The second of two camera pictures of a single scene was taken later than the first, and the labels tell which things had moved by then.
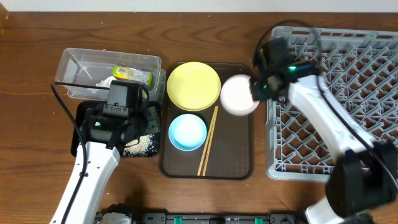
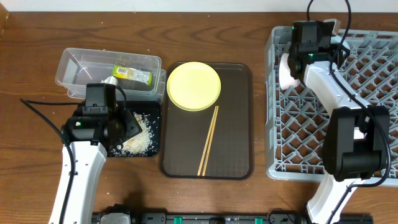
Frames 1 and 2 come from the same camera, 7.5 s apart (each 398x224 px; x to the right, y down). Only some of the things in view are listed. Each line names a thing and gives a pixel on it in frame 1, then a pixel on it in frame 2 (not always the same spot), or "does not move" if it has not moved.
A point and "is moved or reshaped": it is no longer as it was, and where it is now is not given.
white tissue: [107, 82] does not move
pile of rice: [146, 145] does not move
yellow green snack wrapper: [132, 73] does not move
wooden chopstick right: [209, 142] does not move
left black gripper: [147, 115] -> [130, 125]
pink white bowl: [236, 96] is moved or reshaped
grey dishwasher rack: [360, 68] does not move
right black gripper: [257, 93] -> [339, 58]
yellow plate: [193, 86] does not move
